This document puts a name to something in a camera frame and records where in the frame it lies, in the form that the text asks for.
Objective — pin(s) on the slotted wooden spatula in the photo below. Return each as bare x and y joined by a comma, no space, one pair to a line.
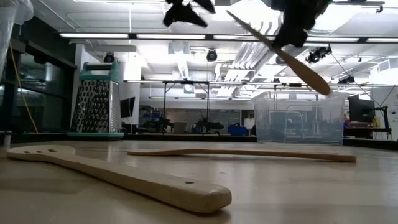
140,183

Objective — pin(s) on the background black metal frame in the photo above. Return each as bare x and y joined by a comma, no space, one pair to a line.
207,102

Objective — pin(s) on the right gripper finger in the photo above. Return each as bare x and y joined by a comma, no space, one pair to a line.
293,34

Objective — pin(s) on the background dark desk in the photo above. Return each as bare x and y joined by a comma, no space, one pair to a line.
367,132

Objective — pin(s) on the black aluminium table frame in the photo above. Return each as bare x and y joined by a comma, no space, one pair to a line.
186,137

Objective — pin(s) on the black monitor stand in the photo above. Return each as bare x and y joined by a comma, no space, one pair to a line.
385,118

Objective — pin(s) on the plain wooden spatula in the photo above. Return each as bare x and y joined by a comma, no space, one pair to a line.
248,153

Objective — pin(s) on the clear plastic container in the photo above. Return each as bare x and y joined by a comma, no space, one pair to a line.
6,18
298,124

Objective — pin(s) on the teal metal box grater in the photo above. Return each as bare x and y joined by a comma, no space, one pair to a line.
93,105

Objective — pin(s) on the silver ventilation duct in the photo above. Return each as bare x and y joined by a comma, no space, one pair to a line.
280,60

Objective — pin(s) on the background black robot arm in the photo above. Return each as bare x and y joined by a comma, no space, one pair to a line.
158,124
208,125

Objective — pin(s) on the blue storage bin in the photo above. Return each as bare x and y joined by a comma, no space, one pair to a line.
237,130

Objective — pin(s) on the black ceiling camera cluster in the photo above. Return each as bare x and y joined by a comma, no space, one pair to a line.
317,55

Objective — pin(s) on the brown wooden corner spoon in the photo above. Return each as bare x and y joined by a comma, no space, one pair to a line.
308,74

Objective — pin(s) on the black computer monitor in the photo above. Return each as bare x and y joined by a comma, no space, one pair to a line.
360,110

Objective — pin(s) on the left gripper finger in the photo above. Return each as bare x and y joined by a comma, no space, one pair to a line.
206,5
185,15

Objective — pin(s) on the small black monitor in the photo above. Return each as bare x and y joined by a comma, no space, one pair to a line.
127,107

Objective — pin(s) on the LED strip light bar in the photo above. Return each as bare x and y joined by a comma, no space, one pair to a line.
171,36

